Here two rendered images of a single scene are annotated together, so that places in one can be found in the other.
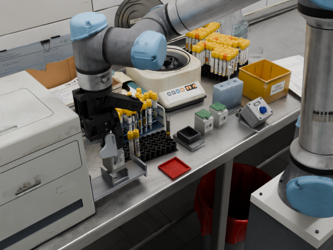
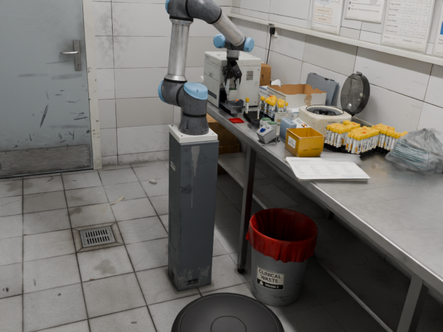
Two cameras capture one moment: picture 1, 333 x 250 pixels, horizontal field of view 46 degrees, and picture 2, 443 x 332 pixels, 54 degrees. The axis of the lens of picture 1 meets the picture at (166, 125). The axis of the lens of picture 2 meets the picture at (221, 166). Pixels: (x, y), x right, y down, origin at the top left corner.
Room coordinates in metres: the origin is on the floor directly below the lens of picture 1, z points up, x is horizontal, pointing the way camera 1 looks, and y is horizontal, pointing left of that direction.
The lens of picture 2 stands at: (1.39, -2.30, 1.60)
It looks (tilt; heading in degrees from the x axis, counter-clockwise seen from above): 23 degrees down; 105
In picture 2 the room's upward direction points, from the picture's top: 4 degrees clockwise
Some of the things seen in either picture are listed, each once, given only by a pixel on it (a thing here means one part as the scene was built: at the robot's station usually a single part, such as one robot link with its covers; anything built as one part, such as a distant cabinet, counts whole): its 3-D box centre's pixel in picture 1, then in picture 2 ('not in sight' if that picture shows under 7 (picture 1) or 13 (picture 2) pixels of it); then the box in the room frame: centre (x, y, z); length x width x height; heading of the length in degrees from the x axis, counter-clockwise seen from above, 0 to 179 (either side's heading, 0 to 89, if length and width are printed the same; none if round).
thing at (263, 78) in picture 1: (263, 82); (304, 142); (1.27, -0.36, 0.93); 0.13 x 0.13 x 0.10; 35
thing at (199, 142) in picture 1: (189, 137); (256, 123); (0.99, -0.07, 0.89); 0.09 x 0.05 x 0.04; 39
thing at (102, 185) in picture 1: (107, 179); (229, 103); (0.77, 0.15, 0.92); 0.21 x 0.07 x 0.05; 129
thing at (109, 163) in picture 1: (113, 156); (231, 94); (0.78, 0.14, 0.98); 0.05 x 0.04 x 0.06; 39
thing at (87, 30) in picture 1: (91, 42); not in sight; (0.77, 0.15, 1.30); 0.09 x 0.08 x 0.11; 70
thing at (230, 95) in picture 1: (227, 96); (287, 130); (1.17, -0.21, 0.92); 0.10 x 0.07 x 0.10; 124
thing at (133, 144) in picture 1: (145, 136); (254, 109); (0.94, 0.06, 0.93); 0.17 x 0.09 x 0.11; 118
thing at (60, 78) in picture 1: (69, 98); (295, 100); (1.14, 0.32, 0.95); 0.29 x 0.25 x 0.15; 39
